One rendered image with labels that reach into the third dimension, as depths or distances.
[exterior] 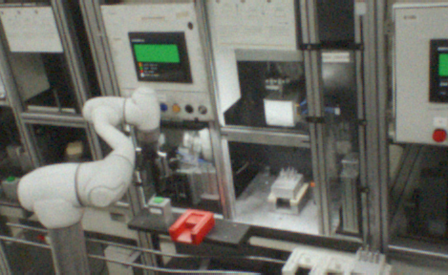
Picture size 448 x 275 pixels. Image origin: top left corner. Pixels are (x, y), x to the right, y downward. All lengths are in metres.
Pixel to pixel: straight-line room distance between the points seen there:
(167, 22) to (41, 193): 0.80
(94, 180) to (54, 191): 0.12
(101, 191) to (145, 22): 0.79
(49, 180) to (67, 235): 0.18
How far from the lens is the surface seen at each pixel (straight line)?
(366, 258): 2.14
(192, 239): 2.34
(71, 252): 1.84
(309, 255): 2.25
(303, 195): 2.46
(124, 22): 2.29
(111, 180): 1.70
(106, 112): 2.20
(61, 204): 1.77
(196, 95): 2.22
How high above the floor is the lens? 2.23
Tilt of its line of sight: 24 degrees down
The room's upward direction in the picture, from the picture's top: 8 degrees counter-clockwise
